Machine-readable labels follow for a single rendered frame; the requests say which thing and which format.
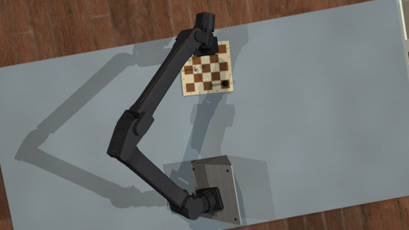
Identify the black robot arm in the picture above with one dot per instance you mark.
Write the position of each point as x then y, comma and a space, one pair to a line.
129, 130

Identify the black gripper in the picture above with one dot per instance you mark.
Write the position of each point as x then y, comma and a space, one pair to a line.
212, 51

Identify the cream and brown chessboard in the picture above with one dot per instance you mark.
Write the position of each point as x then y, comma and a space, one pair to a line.
213, 70

